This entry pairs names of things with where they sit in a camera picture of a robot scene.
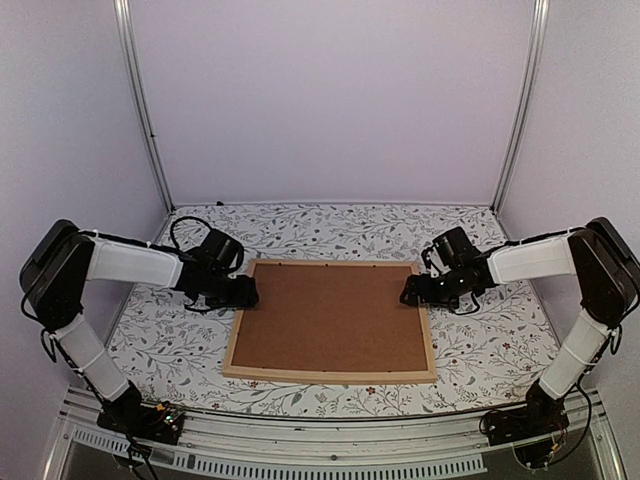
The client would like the floral patterned table mat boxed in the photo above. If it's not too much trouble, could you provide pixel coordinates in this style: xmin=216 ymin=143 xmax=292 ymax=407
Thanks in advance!
xmin=107 ymin=204 xmax=558 ymax=418

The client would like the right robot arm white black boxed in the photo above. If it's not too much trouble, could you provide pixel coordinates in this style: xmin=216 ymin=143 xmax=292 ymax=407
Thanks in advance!
xmin=400 ymin=217 xmax=639 ymax=436

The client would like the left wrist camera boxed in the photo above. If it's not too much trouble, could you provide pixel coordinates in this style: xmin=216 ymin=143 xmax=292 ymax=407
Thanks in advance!
xmin=195 ymin=229 xmax=245 ymax=274

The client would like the right aluminium corner post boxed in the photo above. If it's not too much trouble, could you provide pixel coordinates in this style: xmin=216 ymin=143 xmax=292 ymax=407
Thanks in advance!
xmin=491 ymin=0 xmax=550 ymax=216

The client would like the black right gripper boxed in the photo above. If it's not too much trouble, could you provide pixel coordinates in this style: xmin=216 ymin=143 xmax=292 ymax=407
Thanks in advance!
xmin=401 ymin=266 xmax=467 ymax=310

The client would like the light wooden picture frame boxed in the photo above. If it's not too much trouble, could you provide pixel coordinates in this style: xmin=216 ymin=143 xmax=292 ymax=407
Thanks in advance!
xmin=220 ymin=257 xmax=437 ymax=386

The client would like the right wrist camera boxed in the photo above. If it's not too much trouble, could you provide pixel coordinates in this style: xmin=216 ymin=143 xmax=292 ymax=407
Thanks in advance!
xmin=421 ymin=227 xmax=480 ymax=274

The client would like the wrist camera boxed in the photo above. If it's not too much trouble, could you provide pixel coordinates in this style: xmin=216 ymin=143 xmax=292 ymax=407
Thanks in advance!
xmin=195 ymin=229 xmax=245 ymax=274
xmin=421 ymin=227 xmax=480 ymax=274

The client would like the aluminium front rail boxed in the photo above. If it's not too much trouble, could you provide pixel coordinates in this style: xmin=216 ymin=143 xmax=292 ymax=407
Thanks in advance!
xmin=42 ymin=388 xmax=629 ymax=479

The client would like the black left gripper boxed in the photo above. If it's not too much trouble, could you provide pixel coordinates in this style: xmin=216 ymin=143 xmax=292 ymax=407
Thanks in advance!
xmin=204 ymin=270 xmax=259 ymax=310

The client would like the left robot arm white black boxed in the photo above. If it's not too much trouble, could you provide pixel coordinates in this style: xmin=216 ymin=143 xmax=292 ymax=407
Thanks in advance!
xmin=19 ymin=219 xmax=259 ymax=434

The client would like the aluminium corner post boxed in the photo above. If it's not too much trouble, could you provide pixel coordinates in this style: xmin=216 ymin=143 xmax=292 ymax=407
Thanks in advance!
xmin=113 ymin=0 xmax=175 ymax=214
xmin=491 ymin=0 xmax=550 ymax=216

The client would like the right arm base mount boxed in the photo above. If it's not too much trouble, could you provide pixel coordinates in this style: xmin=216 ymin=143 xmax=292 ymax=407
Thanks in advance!
xmin=479 ymin=383 xmax=569 ymax=469

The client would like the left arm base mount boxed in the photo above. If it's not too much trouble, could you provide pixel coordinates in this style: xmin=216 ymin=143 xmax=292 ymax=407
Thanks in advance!
xmin=97 ymin=383 xmax=185 ymax=446

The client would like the brown backing board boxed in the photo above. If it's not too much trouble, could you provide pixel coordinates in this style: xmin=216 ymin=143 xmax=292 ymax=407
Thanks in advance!
xmin=230 ymin=262 xmax=429 ymax=374

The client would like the left aluminium corner post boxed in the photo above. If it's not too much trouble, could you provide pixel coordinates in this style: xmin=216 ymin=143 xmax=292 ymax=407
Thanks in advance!
xmin=113 ymin=0 xmax=175 ymax=214

